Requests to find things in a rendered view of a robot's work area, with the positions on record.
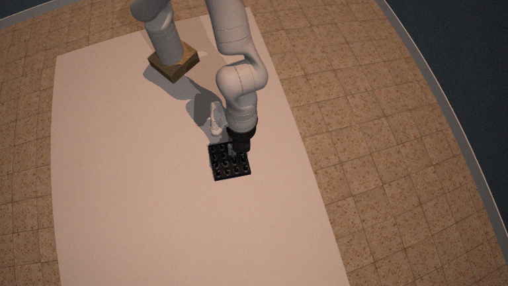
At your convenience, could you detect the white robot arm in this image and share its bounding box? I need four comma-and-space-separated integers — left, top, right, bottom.
130, 0, 269, 121

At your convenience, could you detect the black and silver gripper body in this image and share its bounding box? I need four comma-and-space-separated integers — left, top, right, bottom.
210, 101, 258, 152

